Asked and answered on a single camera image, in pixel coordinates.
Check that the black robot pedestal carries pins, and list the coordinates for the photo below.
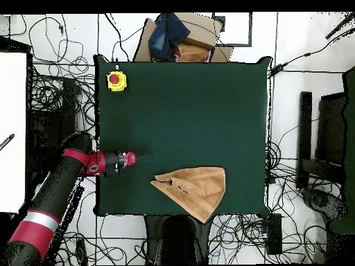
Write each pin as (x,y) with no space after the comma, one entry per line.
(177,238)

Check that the dark green table cloth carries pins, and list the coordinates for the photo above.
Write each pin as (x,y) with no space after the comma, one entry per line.
(180,110)

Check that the black stand frame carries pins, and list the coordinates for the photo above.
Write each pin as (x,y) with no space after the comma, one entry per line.
(331,130)

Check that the blue denim jeans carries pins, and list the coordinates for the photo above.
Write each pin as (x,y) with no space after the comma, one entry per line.
(166,36)

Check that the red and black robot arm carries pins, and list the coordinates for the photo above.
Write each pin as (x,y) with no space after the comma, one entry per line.
(55,194)

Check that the black power box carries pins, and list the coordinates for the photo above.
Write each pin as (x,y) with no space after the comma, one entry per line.
(274,235)

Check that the tan terry towel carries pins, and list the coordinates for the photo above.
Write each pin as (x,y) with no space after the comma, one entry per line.
(199,188)

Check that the brown cardboard box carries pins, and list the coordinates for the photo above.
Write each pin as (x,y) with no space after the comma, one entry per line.
(202,30)

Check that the black striped rod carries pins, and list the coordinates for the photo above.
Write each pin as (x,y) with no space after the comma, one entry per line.
(7,142)

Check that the orange-brown folded cloth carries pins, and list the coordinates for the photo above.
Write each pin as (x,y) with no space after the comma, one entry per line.
(192,52)

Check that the black floor bar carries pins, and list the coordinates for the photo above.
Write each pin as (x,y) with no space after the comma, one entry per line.
(304,138)

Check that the white board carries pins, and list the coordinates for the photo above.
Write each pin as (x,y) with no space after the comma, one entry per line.
(12,133)

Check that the black equipment rack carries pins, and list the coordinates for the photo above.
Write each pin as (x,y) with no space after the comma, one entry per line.
(47,122)

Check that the yellow emergency stop button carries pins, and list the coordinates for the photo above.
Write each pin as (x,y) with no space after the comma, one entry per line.
(116,81)

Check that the black square frame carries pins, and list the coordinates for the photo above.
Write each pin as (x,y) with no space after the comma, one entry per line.
(250,30)

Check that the dark grey stand base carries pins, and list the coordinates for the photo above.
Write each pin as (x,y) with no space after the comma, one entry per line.
(321,201)

